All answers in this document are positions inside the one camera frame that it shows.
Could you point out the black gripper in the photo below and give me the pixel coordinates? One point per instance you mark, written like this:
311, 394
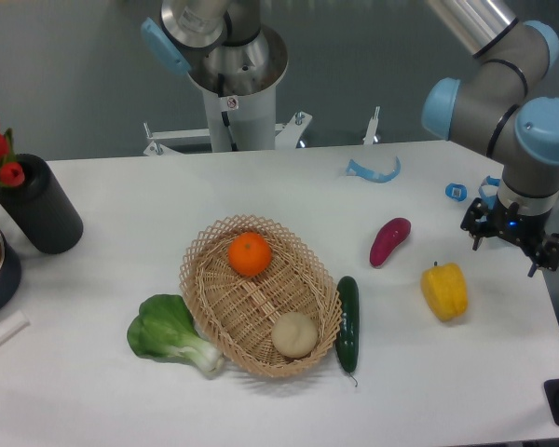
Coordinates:
527, 232

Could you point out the yellow bell pepper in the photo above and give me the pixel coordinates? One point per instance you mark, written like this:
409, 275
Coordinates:
445, 291

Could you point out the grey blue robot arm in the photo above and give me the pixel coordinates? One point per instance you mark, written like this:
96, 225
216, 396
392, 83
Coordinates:
237, 62

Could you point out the blue ribbon piece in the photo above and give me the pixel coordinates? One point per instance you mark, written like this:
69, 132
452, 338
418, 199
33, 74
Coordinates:
488, 188

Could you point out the small blue tag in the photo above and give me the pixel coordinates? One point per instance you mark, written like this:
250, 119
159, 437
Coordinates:
456, 191

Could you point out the purple sweet potato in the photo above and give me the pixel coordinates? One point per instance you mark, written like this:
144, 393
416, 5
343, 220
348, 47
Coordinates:
389, 237

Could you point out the dark green cucumber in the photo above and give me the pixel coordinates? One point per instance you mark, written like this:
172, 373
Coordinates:
348, 337

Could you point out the blue curved plastic strip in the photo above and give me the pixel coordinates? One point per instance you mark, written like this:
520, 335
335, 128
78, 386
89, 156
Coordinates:
355, 169

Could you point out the beige steamed bun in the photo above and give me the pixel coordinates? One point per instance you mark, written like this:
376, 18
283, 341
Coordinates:
294, 335

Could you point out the orange fruit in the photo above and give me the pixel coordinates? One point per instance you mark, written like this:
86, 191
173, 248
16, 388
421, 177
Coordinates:
249, 254

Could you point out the woven wicker basket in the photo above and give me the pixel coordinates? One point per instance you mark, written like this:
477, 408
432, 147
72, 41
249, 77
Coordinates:
238, 313

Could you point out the green bok choy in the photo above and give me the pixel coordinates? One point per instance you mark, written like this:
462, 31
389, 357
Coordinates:
164, 330

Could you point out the black cylindrical vase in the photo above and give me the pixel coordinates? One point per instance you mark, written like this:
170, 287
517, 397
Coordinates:
41, 209

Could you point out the white paper roll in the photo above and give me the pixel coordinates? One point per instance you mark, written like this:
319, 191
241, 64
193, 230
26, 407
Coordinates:
12, 325

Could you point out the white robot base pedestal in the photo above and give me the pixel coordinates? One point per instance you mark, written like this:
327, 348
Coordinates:
234, 124

